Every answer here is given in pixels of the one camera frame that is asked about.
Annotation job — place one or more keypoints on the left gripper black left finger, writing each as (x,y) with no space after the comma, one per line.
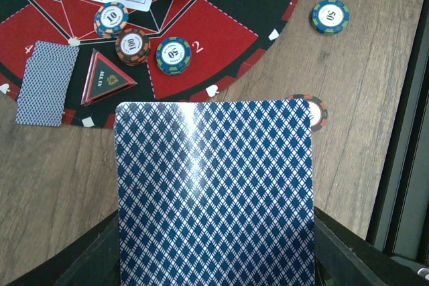
(92,259)

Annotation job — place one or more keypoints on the dealt card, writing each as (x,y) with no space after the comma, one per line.
(45,82)

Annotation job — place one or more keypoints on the playing card deck with box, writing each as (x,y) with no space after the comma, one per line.
(215,193)

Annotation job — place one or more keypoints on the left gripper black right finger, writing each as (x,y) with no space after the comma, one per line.
(343,258)

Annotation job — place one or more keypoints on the teal chip stack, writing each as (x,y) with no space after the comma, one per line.
(330,17)

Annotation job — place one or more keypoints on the round red black poker mat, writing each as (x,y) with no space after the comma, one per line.
(227,37)

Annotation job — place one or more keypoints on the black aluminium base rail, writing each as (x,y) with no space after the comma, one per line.
(399,222)

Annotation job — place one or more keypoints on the blue white chip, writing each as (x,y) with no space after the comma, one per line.
(110,19)

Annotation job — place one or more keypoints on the red brown chip stack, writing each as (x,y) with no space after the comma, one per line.
(318,110)

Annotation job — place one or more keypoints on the triangular all in token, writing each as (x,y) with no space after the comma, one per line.
(103,79)

